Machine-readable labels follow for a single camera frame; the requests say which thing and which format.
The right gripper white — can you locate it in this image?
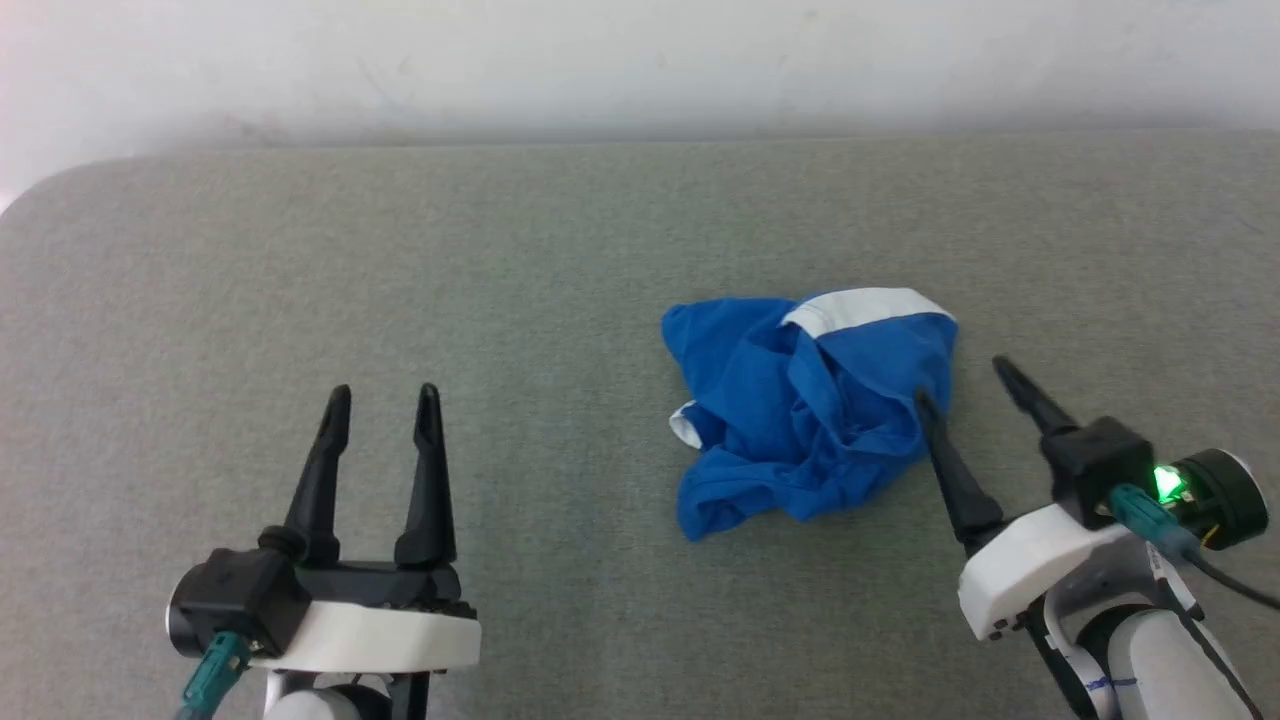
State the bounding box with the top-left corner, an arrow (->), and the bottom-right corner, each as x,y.
914,356 -> 1133,642

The teal plug cable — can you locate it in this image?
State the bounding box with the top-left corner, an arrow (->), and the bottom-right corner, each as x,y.
178,631 -> 253,720
1107,484 -> 1280,611

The left teal plug cable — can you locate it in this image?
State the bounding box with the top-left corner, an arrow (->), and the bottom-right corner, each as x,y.
178,631 -> 253,720

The right teal plug cable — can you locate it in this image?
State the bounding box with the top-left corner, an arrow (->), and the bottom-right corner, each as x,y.
1107,484 -> 1280,611

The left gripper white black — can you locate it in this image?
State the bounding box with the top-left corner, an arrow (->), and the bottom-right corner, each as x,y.
248,382 -> 482,674

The blue garment with white trim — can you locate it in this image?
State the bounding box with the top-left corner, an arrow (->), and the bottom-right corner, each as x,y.
661,287 -> 959,543

